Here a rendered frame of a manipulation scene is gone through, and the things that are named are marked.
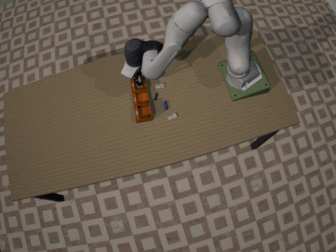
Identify orange three-compartment bin rack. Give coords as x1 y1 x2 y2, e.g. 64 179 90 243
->
130 76 152 123

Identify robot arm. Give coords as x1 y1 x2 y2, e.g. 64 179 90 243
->
121 0 262 91

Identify white domino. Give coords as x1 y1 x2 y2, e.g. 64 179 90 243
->
155 83 164 89
167 113 177 121

